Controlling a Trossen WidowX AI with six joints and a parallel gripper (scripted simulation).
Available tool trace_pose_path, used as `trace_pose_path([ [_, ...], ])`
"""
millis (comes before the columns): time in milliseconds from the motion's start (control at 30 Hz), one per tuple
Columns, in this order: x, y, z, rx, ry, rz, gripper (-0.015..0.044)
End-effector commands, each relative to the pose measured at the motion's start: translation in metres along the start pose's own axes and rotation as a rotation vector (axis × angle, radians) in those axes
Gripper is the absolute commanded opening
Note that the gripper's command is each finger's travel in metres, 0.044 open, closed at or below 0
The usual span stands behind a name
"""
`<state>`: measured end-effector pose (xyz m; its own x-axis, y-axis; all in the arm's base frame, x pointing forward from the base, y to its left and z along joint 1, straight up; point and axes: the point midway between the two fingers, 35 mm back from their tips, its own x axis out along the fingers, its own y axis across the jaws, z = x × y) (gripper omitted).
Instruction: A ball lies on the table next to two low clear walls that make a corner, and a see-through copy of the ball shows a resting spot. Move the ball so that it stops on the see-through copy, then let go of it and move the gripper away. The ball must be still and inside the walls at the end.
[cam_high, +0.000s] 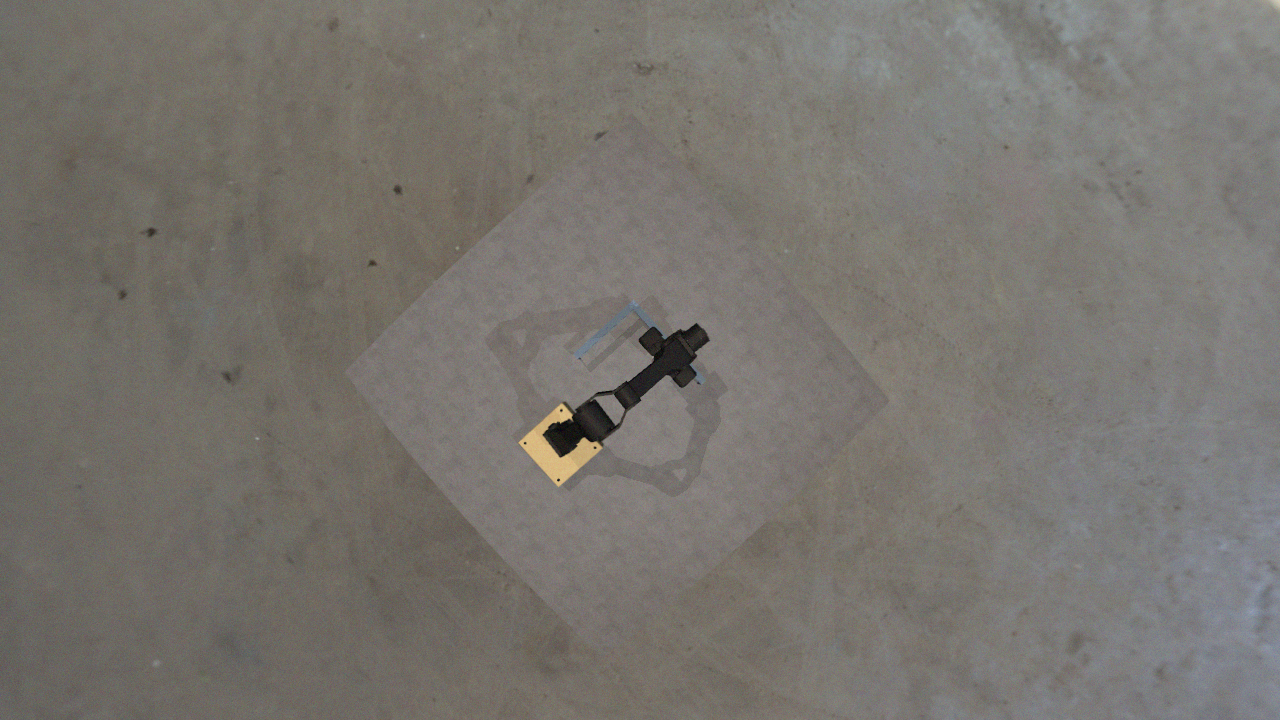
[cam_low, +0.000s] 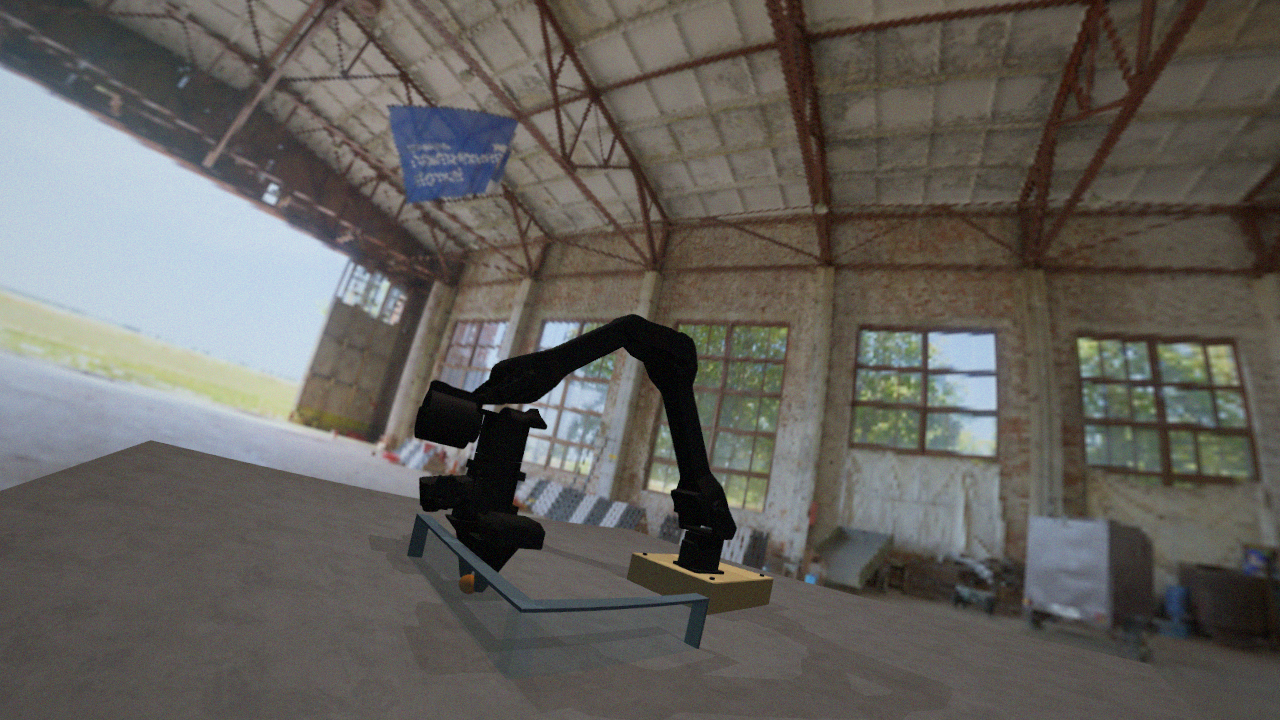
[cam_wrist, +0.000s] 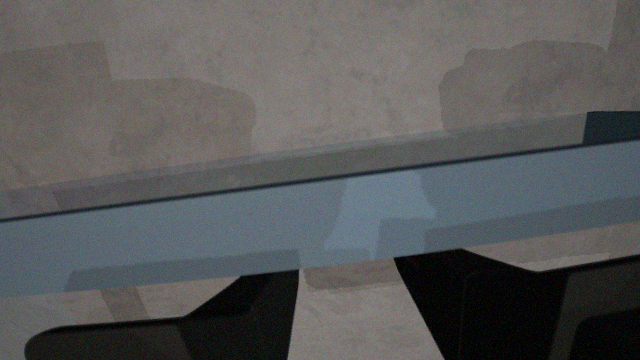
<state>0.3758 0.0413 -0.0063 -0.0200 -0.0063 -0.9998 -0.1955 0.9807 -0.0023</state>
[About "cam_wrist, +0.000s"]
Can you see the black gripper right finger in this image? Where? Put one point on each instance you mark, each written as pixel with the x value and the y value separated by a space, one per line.
pixel 479 308

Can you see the low clear corner walls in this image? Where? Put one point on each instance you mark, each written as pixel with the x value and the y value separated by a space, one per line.
pixel 23 317

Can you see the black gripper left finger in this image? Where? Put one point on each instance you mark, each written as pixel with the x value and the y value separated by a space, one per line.
pixel 251 319

